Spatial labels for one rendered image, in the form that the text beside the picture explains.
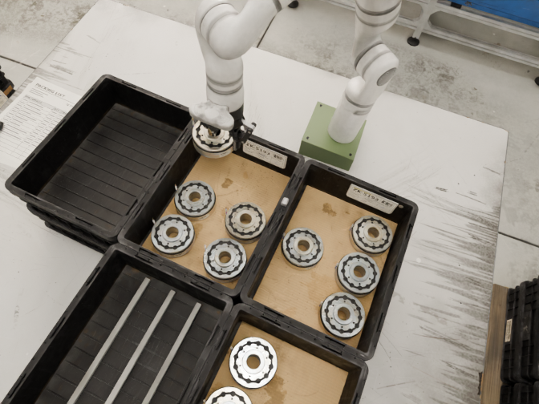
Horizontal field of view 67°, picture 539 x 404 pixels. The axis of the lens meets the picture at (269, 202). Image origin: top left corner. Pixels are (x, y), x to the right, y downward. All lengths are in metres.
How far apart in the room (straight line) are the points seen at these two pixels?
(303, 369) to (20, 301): 0.73
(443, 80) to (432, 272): 1.74
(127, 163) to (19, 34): 1.91
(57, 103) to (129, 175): 0.48
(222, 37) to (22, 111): 0.98
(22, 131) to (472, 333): 1.44
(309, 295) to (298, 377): 0.18
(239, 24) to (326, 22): 2.25
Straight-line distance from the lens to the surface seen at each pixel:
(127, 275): 1.02
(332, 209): 1.08
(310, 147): 1.27
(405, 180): 1.36
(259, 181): 1.09
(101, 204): 1.11
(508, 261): 2.29
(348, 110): 1.18
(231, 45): 0.68
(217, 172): 1.11
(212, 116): 0.79
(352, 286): 0.99
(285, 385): 0.95
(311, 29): 2.84
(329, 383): 0.97
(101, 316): 1.01
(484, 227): 1.40
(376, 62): 1.06
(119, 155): 1.18
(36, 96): 1.57
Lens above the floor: 1.78
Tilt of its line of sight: 63 degrees down
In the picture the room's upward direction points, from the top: 10 degrees clockwise
